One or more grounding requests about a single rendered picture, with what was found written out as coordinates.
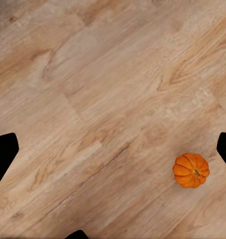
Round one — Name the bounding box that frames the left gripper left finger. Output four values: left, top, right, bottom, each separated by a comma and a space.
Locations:
0, 132, 19, 181

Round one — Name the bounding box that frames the pumpkin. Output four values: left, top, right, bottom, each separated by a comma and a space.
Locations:
173, 153, 209, 189

